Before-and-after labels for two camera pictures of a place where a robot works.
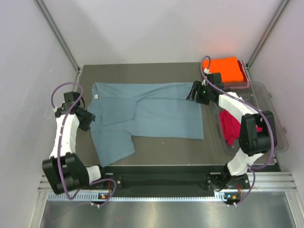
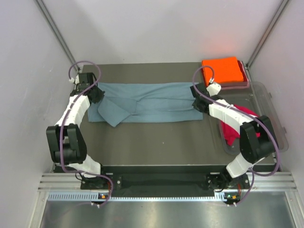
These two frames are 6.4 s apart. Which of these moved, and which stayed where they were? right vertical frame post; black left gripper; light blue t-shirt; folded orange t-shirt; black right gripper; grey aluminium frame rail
Moved: black right gripper; black left gripper; light blue t-shirt
Stayed: right vertical frame post; grey aluminium frame rail; folded orange t-shirt
